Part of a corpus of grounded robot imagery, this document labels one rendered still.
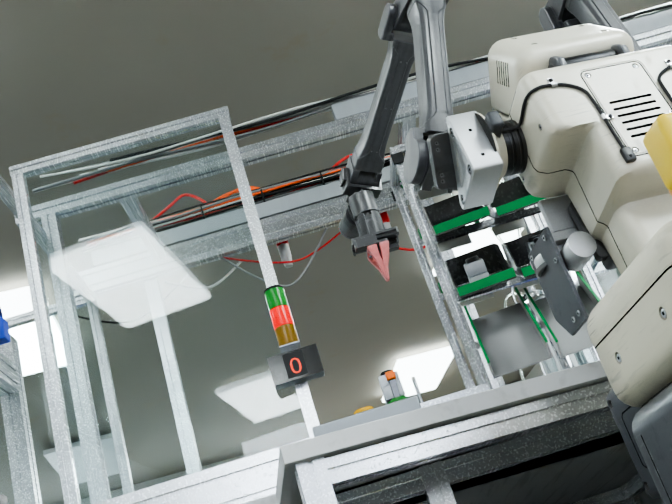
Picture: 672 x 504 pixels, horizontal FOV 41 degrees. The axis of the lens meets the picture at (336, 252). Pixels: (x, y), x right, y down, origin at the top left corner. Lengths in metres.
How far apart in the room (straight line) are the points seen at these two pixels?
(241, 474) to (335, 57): 2.88
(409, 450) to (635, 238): 0.47
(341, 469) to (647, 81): 0.74
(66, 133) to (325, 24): 1.30
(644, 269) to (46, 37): 3.24
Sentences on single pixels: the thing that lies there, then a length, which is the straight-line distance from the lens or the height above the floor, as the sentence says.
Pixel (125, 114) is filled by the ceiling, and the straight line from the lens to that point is 4.37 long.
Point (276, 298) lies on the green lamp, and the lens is 2.21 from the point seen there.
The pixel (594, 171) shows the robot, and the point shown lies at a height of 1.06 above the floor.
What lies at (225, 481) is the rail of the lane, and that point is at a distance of 1.82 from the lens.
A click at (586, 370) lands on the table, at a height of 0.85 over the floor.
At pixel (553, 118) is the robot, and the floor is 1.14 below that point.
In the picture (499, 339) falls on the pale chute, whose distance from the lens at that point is 2.07.
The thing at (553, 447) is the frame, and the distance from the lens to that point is 1.76.
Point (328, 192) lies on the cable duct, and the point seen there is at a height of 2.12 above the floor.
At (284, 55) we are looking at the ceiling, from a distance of 4.27.
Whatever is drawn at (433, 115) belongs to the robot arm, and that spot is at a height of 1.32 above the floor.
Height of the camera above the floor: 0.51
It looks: 25 degrees up
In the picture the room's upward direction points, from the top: 18 degrees counter-clockwise
